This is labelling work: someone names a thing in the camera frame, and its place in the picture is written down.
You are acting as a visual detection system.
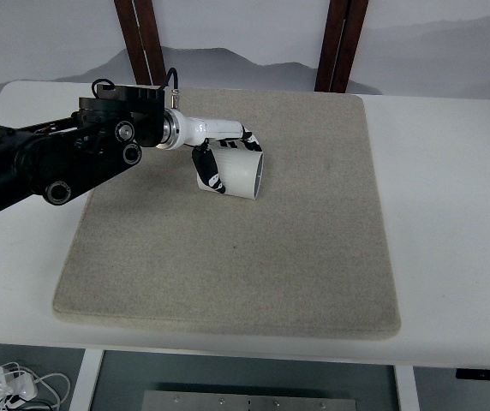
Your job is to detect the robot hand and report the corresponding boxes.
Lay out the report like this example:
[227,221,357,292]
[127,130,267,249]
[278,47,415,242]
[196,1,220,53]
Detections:
[168,109,267,194]

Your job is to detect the white cup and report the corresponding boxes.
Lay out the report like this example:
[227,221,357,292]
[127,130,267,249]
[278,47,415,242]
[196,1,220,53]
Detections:
[195,145,266,201]

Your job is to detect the grey felt mat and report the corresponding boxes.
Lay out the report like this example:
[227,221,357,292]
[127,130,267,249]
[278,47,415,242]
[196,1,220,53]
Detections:
[51,87,403,342]

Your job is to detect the grey metal plate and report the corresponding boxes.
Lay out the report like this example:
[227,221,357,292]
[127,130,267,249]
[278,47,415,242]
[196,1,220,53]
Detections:
[141,389,357,411]

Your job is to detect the white table leg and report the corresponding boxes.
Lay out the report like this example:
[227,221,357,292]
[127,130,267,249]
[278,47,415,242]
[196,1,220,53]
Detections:
[392,366,421,411]
[71,348,105,411]

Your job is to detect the white power adapter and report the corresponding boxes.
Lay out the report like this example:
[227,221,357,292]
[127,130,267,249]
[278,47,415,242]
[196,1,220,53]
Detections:
[0,368,39,398]

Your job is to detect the black control panel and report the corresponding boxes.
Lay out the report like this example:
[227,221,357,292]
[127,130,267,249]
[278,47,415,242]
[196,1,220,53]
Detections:
[456,367,490,381]

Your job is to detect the brown wooden screen post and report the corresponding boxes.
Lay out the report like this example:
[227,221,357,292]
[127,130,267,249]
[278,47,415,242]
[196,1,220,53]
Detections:
[114,0,170,86]
[314,0,370,93]

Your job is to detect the white cable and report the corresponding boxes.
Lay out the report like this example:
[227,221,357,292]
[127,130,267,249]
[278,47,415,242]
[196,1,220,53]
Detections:
[0,361,73,411]

